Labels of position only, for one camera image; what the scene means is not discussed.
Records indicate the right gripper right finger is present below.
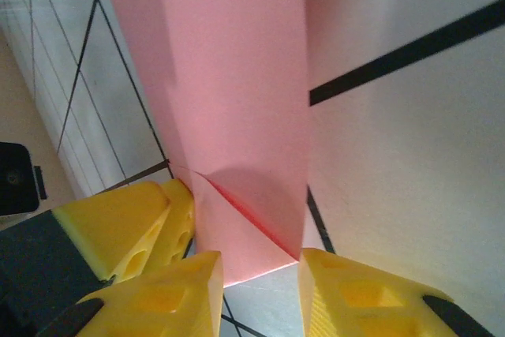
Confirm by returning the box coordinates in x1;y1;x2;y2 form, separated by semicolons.
297;248;498;337

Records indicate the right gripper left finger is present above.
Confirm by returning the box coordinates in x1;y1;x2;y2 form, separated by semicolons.
37;250;224;337

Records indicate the pink cloth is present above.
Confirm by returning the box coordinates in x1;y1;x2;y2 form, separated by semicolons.
94;0;312;289

